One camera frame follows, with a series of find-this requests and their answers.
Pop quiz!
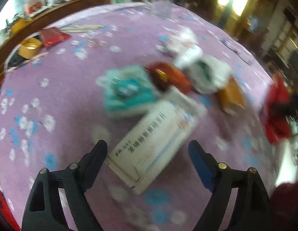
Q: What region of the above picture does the red snack wrapper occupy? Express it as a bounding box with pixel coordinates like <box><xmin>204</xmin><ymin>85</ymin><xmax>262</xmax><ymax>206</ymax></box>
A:
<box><xmin>263</xmin><ymin>74</ymin><xmax>291</xmax><ymax>144</ymax></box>

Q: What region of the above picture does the white medicine box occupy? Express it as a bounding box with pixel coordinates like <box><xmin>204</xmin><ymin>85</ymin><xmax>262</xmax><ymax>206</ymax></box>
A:
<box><xmin>106</xmin><ymin>101</ymin><xmax>198</xmax><ymax>195</ymax></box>

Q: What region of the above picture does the orange medicine box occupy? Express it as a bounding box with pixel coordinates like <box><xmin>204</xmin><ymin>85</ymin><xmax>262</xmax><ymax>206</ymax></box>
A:
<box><xmin>217</xmin><ymin>76</ymin><xmax>245</xmax><ymax>116</ymax></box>

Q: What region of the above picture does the purple floral tablecloth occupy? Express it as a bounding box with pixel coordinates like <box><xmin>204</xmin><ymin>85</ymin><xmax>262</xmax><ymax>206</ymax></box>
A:
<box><xmin>0</xmin><ymin>4</ymin><xmax>276</xmax><ymax>224</ymax></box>

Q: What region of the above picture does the crumpled white tissue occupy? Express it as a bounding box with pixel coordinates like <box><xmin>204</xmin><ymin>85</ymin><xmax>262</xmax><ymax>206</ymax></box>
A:
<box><xmin>187</xmin><ymin>54</ymin><xmax>232</xmax><ymax>94</ymax></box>

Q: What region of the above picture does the teal tissue pack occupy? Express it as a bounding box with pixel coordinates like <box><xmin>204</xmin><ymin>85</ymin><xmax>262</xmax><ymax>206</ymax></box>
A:
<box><xmin>96</xmin><ymin>65</ymin><xmax>161</xmax><ymax>119</ymax></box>

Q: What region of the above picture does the shiny red foil wrapper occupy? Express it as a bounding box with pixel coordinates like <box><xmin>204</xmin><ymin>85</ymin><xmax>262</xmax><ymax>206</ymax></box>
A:
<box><xmin>145</xmin><ymin>62</ymin><xmax>192</xmax><ymax>94</ymax></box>

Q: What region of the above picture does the yellow tape roll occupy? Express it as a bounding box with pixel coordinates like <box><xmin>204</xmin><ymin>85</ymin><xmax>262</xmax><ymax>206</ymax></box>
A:
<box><xmin>18</xmin><ymin>38</ymin><xmax>43</xmax><ymax>59</ymax></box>

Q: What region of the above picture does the white plastic bottle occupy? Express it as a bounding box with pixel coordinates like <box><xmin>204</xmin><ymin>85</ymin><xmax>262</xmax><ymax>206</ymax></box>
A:
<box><xmin>173</xmin><ymin>44</ymin><xmax>203</xmax><ymax>70</ymax></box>

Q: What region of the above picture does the dark red packet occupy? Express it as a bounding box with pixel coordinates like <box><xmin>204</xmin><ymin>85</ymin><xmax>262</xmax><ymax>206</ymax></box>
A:
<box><xmin>39</xmin><ymin>27</ymin><xmax>71</xmax><ymax>48</ymax></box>

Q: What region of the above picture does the chopsticks pack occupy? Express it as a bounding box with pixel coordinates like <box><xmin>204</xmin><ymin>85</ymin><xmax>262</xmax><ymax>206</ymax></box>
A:
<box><xmin>60</xmin><ymin>24</ymin><xmax>104</xmax><ymax>33</ymax></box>

